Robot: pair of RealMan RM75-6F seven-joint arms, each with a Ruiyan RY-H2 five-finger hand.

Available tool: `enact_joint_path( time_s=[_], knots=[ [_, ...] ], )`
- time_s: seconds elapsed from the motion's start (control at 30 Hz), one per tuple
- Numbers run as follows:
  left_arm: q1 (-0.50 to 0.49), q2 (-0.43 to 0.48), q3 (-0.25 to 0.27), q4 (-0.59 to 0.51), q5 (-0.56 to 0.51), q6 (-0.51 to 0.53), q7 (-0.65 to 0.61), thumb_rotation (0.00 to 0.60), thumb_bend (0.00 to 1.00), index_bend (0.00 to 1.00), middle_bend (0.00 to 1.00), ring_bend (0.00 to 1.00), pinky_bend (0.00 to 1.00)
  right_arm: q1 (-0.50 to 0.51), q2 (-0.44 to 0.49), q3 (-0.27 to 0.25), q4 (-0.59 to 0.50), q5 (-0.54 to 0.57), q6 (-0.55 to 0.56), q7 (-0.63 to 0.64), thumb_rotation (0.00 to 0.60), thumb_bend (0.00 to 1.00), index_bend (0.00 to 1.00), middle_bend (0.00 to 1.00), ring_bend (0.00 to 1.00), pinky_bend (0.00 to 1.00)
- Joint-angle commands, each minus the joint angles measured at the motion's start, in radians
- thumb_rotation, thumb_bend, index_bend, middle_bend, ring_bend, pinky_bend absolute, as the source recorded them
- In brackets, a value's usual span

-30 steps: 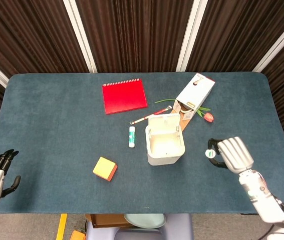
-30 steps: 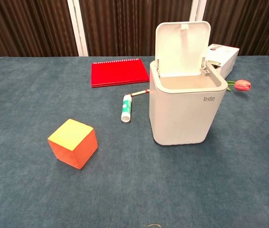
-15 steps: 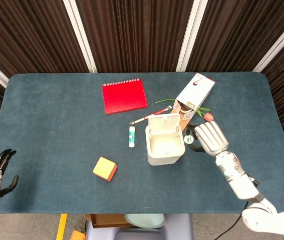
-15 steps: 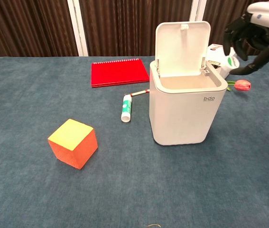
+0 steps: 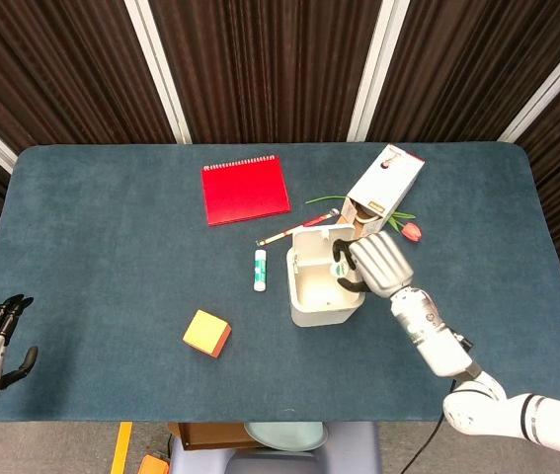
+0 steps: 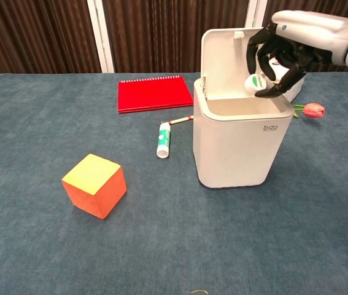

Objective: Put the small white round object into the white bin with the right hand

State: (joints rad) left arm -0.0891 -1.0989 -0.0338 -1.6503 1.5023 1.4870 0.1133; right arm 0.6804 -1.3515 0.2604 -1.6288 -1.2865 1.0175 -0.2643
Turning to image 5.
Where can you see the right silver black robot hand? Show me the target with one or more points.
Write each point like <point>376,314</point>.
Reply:
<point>383,261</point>

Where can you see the small white round lid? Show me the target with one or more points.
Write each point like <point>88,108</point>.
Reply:
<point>340,270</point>

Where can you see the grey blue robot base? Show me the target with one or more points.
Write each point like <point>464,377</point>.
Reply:
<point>348,454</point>

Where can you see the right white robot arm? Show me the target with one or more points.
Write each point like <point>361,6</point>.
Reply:
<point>437,340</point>

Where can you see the pale green ceramic bowl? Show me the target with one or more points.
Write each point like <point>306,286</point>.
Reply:
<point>284,437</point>

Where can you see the pink artificial tulip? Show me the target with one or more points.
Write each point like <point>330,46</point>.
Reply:
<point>410,231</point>

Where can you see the white cardboard product box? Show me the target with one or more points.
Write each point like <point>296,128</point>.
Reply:
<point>383,182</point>

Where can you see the white plastic organizer box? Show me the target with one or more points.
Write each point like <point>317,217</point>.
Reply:
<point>319,313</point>

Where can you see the red white striped pencil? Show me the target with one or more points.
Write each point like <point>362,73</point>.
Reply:
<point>279,236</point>

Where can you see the white green glue stick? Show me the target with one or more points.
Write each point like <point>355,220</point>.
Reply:
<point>260,269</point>

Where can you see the blue felt table cover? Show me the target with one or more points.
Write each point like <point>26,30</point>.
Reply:
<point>87,247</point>

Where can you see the red spiral notebook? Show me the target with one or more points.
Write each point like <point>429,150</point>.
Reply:
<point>245,190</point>

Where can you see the orange yellow foam cube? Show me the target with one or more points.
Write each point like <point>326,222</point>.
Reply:
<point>203,332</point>

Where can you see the orange plastic object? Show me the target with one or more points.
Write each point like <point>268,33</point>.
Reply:
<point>153,465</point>

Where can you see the brown wooden box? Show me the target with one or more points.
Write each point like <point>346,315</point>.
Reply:
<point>210,437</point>

